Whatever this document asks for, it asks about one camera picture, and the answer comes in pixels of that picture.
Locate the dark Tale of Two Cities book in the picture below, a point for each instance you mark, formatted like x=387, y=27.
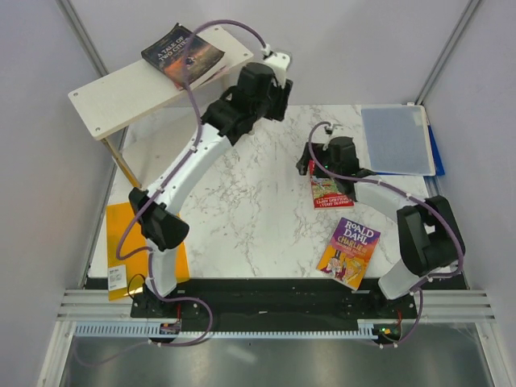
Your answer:
x=202, y=60

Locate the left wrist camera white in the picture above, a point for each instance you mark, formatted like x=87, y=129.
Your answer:
x=279, y=62

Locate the Roald Dahl Charlie book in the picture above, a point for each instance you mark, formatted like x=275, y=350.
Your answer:
x=348, y=253

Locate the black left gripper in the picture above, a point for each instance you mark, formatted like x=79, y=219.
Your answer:
x=282, y=96

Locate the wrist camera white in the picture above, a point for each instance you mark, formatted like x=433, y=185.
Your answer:
x=331, y=127
x=279, y=62

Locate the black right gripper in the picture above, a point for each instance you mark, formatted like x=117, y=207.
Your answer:
x=318, y=151

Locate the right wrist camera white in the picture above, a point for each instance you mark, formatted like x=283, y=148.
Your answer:
x=331, y=127

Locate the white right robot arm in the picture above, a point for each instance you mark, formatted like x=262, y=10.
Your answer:
x=430, y=242

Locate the translucent blue file folder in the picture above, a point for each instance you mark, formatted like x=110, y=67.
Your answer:
x=378, y=118

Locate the Taming of the Shrew book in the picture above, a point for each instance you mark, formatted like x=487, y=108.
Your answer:
x=197, y=77

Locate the aluminium frame rail front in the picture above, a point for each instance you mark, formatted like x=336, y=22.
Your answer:
x=441, y=306

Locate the blue file folder underneath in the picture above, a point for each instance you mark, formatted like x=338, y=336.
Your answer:
x=437, y=153

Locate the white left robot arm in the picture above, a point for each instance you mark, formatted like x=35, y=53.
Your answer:
x=261, y=92

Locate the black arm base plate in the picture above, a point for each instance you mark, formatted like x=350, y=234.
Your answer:
x=187, y=292

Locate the red 13-Storey Treehouse book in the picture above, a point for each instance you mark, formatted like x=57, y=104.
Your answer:
x=325, y=193

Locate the white two-tier shelf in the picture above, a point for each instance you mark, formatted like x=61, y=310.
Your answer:
x=118, y=99

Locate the orange plastic file folder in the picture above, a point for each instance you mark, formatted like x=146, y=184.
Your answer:
x=126, y=277

